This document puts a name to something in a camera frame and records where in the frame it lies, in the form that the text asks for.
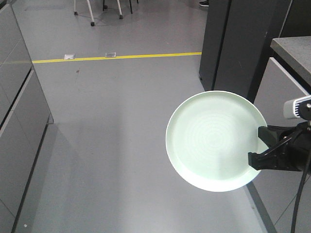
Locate long black camera cable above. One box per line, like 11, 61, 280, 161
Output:
290, 167, 311, 233

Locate dark grey tall cabinet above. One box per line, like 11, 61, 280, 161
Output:
199, 0, 311, 101

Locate black chair legs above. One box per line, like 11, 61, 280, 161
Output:
103, 0, 133, 18

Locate pale green round plate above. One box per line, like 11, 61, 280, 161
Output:
165, 91, 267, 192

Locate grey kitchen counter cabinet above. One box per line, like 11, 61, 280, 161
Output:
247, 36, 311, 233

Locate grey cabinet on left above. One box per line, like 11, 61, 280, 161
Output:
0, 0, 52, 233

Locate white wheeled chair frame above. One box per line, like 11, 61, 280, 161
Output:
72, 0, 124, 27

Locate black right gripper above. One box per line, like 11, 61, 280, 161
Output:
248, 121, 311, 171

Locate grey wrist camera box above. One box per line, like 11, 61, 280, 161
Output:
283, 95, 311, 121

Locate black shoe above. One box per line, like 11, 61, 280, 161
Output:
199, 0, 209, 7

